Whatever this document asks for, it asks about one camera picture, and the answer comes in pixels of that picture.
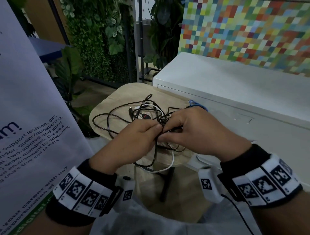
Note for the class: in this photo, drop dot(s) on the person's left hand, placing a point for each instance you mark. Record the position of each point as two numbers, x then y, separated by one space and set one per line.
126 147

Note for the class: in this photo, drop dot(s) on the person's right hand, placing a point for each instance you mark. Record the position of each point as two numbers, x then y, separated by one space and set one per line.
205 135

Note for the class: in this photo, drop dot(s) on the person's right thumb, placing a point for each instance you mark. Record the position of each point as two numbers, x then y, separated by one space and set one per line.
172 139

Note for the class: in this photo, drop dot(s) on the person's left fingers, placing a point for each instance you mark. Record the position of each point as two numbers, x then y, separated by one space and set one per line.
147 126

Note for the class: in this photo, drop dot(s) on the person's right forearm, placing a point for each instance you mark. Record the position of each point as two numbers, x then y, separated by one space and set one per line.
285 213

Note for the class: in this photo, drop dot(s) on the person's left forearm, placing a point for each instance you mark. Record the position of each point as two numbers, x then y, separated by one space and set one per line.
55 227

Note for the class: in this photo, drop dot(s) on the small round-cornered wooden side table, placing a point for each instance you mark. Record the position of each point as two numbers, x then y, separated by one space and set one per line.
121 96

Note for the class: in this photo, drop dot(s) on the white cabinet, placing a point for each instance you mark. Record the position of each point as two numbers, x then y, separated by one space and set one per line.
230 84

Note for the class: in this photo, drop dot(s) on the person's grey clothing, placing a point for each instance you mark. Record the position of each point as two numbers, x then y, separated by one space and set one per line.
150 222

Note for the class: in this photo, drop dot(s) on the left wristband with square markers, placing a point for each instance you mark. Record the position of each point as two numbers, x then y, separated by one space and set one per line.
82 191

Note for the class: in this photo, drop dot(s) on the wristband with square markers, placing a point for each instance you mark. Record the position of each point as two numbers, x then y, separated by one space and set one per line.
261 181
82 191

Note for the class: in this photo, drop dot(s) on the dark green hanging plant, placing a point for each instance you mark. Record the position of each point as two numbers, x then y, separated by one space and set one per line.
164 31

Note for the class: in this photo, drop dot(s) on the large-leaf potted plant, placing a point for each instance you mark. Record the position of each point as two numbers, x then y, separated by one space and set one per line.
70 65

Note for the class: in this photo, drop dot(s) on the right wristband with square markers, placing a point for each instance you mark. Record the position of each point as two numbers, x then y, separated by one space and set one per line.
261 181

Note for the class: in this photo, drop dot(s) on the white printed banner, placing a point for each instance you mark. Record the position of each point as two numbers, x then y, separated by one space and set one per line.
26 101

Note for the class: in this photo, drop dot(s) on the blue table top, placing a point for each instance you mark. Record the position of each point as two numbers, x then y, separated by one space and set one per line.
48 48

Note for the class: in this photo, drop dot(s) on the black metal pole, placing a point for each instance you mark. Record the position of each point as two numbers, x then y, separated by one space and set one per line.
58 19

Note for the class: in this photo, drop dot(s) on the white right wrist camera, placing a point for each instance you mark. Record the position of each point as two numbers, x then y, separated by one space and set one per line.
208 185

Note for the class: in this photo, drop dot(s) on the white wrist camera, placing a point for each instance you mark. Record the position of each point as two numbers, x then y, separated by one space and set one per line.
126 193
208 185

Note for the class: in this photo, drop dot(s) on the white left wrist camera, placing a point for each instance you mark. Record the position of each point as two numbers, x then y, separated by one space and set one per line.
126 193

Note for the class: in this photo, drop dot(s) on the grey metal shelf frame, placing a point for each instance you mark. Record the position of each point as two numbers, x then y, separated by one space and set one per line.
141 48

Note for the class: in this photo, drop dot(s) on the green plant wall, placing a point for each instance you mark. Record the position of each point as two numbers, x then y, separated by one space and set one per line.
96 36

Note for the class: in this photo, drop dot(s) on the colourful mosaic wall panel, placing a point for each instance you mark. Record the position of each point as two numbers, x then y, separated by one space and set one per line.
247 31

